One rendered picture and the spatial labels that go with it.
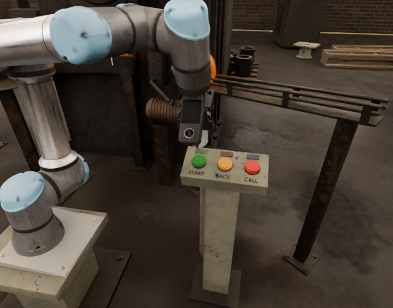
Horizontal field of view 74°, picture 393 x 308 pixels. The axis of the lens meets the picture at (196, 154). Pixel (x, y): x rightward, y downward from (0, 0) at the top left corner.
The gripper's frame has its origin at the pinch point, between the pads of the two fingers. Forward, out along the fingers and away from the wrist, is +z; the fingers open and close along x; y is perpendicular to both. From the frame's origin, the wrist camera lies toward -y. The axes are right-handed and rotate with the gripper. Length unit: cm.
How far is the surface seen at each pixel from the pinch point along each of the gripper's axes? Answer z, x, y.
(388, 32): 290, -312, 621
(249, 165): 5.6, -13.9, 0.1
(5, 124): 98, 191, 78
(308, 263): 68, -45, -4
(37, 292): 25, 41, -38
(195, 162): 5.5, 0.8, -1.0
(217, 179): 6.7, -5.9, -5.2
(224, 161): 5.5, -7.0, 0.5
